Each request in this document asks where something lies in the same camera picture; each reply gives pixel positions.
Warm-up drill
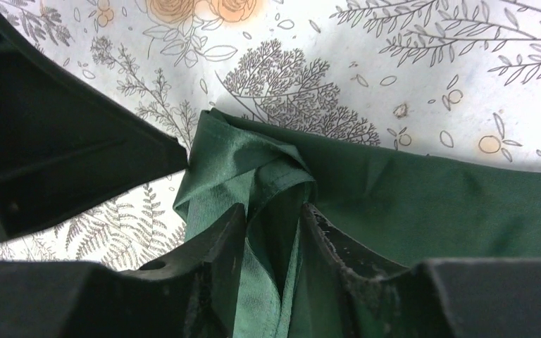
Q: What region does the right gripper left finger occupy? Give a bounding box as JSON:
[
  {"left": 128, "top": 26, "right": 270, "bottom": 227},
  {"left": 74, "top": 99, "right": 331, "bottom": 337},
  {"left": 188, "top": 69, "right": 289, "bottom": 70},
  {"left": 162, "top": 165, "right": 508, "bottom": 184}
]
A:
[{"left": 120, "top": 204, "right": 247, "bottom": 337}]

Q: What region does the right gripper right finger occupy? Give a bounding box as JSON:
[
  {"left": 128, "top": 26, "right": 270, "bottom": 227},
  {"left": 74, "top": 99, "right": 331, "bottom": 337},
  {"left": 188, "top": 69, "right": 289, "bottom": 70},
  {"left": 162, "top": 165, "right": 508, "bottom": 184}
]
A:
[{"left": 300, "top": 204, "right": 411, "bottom": 337}]

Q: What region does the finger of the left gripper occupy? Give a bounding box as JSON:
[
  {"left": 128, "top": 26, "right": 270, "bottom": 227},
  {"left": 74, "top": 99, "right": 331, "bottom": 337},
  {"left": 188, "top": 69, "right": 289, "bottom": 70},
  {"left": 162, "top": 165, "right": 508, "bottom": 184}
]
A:
[{"left": 0, "top": 14, "right": 187, "bottom": 243}]

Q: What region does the dark green cloth napkin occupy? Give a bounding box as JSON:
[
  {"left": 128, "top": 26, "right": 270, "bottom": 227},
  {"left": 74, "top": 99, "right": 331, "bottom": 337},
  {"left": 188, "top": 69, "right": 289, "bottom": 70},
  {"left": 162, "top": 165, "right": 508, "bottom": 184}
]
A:
[{"left": 173, "top": 110, "right": 541, "bottom": 337}]

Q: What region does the floral patterned table mat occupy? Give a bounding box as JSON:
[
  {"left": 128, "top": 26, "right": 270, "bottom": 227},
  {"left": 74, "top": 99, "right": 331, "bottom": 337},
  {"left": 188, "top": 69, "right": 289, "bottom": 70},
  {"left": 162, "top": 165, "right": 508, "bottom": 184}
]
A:
[{"left": 0, "top": 0, "right": 541, "bottom": 273}]

